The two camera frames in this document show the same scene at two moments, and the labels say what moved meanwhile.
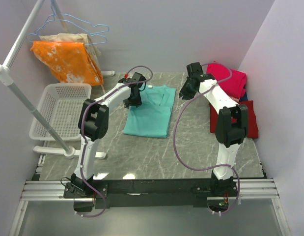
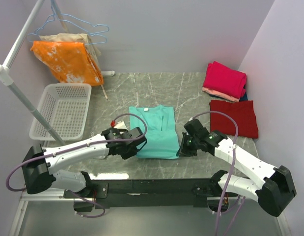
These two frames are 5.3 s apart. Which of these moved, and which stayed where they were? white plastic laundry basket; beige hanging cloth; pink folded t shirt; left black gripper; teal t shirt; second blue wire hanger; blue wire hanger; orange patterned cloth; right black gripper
Moved: right black gripper; teal t shirt; left black gripper
Stayed: beige hanging cloth; pink folded t shirt; orange patterned cloth; blue wire hanger; second blue wire hanger; white plastic laundry basket
